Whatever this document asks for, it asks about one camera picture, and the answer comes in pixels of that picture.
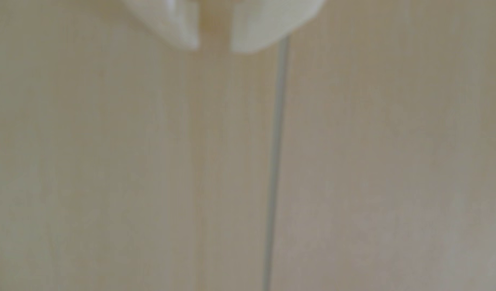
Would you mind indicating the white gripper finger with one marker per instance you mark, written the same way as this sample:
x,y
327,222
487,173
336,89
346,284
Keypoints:
x,y
268,22
173,20

